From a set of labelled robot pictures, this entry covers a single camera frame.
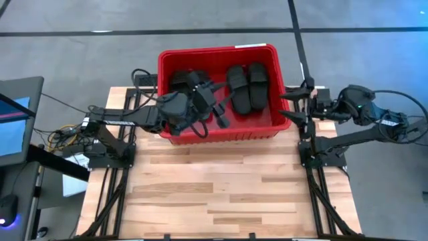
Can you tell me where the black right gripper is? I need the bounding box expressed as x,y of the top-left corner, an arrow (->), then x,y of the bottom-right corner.
278,77 -> 338,130

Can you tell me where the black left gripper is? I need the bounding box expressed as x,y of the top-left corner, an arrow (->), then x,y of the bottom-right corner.
187,70 -> 232,130

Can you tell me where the red plastic bin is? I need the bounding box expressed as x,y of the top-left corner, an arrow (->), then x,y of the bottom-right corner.
156,43 -> 292,145

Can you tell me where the black perforated plate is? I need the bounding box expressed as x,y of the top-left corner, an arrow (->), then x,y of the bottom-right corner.
133,74 -> 158,87

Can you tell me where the grey floor stand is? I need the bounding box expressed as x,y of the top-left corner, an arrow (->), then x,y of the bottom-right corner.
395,115 -> 428,141

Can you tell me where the white paper sheet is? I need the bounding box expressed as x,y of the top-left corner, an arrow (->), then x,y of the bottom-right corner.
62,153 -> 90,197

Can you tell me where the black metal beam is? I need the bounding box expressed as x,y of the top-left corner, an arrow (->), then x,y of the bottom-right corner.
26,143 -> 90,182

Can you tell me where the grey computer monitor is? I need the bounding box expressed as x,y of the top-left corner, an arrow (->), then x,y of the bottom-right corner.
0,76 -> 45,167

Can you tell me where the dark grey side desk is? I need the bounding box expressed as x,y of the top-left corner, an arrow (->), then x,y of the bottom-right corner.
0,160 -> 43,241

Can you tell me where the black computer mouse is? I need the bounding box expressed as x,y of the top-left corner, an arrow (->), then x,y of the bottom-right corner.
0,193 -> 19,228

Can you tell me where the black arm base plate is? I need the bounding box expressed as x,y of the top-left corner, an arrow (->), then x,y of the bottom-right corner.
298,140 -> 348,168
87,144 -> 136,169

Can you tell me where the black metal frame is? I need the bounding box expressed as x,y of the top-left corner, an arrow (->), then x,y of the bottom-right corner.
283,86 -> 360,237
80,87 -> 158,239

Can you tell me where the black table edge rail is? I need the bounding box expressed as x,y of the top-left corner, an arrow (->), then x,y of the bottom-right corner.
63,236 -> 414,241

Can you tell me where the thin black cable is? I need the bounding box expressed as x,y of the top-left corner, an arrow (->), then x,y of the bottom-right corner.
40,92 -> 91,114

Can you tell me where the yellow cable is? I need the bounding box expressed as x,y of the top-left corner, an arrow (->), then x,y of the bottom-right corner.
47,125 -> 77,152

